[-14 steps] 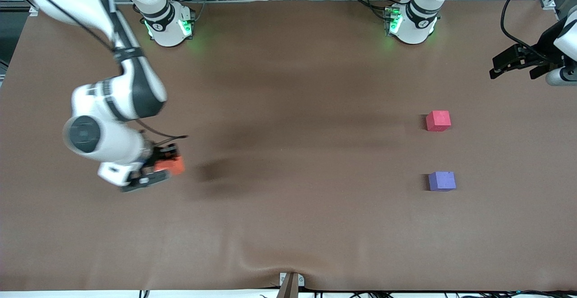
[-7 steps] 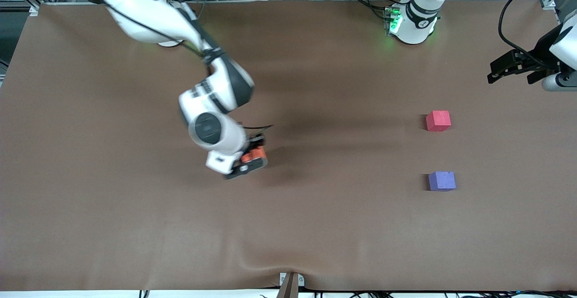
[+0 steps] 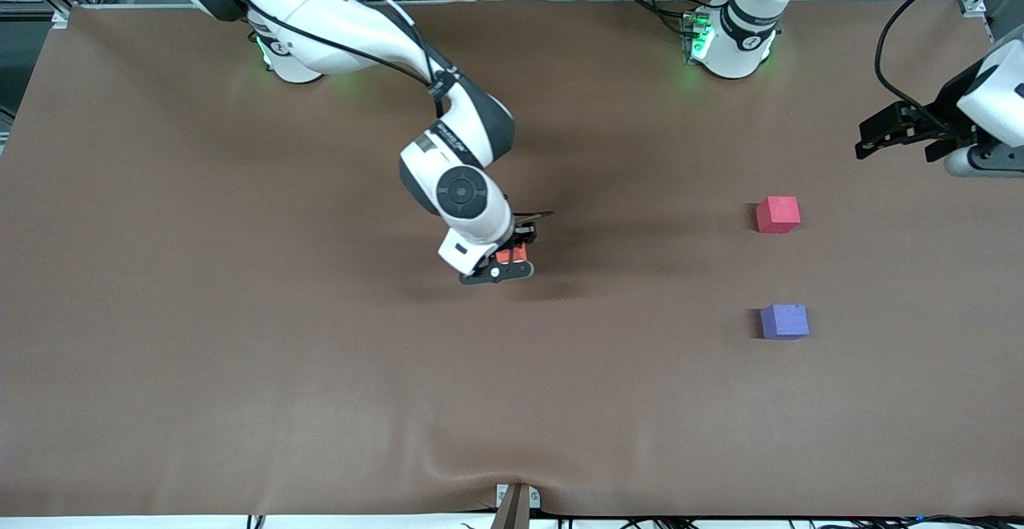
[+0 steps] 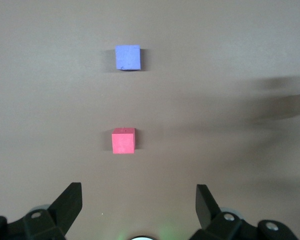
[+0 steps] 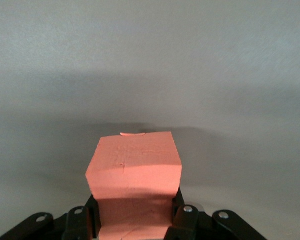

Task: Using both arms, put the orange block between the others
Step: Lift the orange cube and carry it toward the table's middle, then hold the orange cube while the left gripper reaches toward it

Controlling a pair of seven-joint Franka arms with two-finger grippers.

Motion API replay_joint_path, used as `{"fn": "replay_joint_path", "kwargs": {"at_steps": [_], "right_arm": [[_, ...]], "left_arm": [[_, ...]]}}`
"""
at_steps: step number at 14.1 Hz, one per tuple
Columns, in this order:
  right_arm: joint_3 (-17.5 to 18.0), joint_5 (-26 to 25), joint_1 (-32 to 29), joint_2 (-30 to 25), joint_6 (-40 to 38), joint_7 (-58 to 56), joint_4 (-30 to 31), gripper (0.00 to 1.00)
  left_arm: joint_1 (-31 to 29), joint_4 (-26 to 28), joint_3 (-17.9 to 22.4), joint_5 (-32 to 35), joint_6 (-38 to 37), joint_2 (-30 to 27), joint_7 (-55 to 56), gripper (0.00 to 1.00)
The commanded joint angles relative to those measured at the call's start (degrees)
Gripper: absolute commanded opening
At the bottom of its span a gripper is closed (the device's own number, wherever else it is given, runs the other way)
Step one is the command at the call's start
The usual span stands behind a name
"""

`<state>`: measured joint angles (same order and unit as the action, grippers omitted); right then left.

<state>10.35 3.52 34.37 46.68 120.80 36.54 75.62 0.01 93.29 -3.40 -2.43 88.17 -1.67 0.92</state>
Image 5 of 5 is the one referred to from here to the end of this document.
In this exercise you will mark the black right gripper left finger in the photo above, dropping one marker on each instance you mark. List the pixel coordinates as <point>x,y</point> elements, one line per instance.
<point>79,225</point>

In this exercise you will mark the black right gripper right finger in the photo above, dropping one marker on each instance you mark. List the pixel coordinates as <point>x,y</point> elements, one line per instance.
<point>183,222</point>

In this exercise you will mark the orange foam block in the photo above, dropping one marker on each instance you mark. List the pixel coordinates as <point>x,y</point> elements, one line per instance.
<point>132,162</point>

